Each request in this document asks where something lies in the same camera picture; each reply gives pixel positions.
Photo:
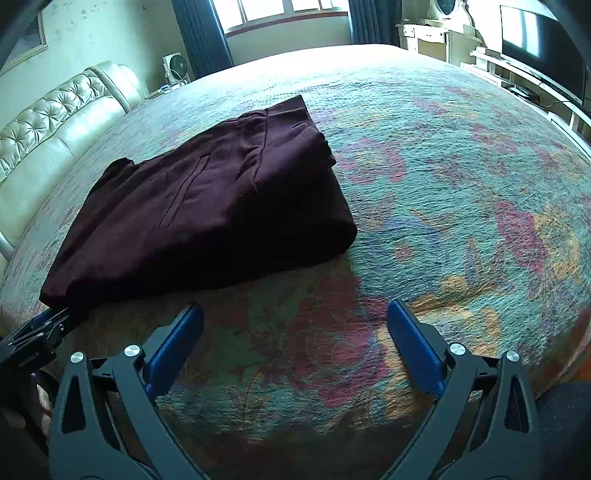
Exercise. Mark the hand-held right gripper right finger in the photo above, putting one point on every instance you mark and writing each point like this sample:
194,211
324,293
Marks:
415,346

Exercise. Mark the white fan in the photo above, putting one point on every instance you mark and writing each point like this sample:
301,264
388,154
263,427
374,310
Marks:
175,67

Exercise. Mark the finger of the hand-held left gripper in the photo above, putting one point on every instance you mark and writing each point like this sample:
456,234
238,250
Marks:
48,317
46,337

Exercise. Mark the black television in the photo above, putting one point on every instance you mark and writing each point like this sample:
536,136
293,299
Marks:
535,41

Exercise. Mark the white vanity with oval mirror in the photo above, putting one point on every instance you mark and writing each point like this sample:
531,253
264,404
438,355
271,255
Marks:
429,37

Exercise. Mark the floral bedspread bed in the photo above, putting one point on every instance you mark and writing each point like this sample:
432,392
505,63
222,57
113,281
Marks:
461,184

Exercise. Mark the maroon pants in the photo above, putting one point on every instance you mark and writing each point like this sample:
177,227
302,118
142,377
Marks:
207,207

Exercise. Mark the framed wall picture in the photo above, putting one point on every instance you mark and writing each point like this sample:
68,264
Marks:
23,41

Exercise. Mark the person's left hand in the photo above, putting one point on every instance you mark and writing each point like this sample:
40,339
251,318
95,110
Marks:
44,399

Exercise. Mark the cream leather headboard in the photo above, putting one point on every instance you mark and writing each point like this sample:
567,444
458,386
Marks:
60,129

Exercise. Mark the dark blue curtain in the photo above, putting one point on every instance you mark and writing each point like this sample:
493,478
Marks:
203,37
374,21

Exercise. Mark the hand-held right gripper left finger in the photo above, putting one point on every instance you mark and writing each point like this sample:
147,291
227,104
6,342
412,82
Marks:
178,341

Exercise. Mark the window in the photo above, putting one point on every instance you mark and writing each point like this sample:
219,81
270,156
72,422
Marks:
277,9

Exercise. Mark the white television shelf unit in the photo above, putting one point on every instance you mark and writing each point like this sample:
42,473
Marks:
503,64

